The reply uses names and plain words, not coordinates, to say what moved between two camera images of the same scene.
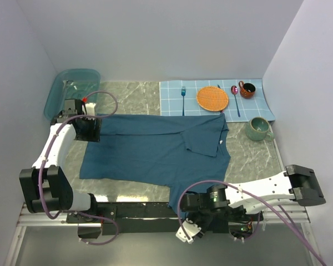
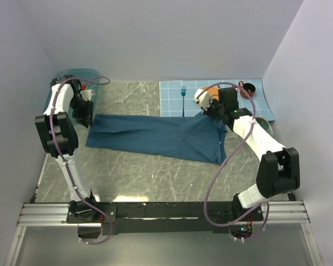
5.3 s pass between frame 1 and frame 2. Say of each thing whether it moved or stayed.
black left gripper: moved
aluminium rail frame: stayed
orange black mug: stayed
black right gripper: moved
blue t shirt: moved
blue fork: stayed
